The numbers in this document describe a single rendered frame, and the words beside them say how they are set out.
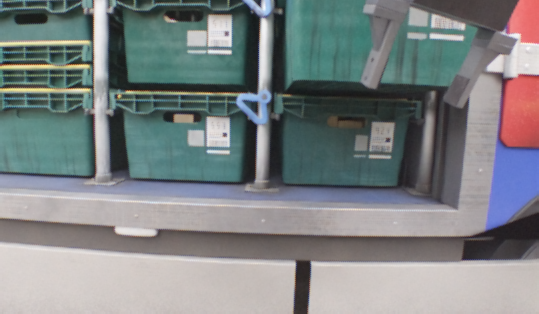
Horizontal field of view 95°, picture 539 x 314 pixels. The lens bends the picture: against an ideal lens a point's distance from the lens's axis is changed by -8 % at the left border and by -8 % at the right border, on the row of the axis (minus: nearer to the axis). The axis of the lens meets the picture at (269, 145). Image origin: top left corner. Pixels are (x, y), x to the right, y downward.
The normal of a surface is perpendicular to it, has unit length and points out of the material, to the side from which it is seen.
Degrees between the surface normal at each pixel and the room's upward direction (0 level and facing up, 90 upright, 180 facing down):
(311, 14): 95
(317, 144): 96
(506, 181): 90
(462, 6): 113
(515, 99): 90
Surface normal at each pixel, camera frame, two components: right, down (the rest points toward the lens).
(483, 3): 0.08, 0.49
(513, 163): -0.01, 0.10
